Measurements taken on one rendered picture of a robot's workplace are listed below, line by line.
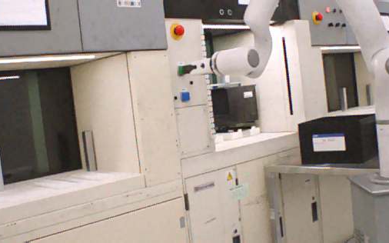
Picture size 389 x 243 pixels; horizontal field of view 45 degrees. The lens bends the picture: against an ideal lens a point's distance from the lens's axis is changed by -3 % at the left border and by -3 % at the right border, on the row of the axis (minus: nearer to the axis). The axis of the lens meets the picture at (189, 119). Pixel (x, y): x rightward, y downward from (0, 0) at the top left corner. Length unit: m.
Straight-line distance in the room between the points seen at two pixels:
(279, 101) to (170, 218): 0.92
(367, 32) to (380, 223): 0.59
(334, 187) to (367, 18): 1.27
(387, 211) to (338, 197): 1.17
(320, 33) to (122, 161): 1.31
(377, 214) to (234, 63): 0.65
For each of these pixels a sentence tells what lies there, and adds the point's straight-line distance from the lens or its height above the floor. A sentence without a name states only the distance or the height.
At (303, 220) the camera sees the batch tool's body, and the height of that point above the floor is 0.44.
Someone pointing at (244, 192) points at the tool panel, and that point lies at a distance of 2.09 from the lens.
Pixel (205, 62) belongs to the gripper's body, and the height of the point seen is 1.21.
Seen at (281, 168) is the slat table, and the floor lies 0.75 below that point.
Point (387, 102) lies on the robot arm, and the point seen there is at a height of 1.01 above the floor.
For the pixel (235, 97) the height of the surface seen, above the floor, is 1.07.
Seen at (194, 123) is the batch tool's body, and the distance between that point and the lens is 1.89.
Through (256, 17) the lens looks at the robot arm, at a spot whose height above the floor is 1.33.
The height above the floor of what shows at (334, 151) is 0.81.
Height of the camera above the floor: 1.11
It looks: 3 degrees down
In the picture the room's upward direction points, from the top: 7 degrees counter-clockwise
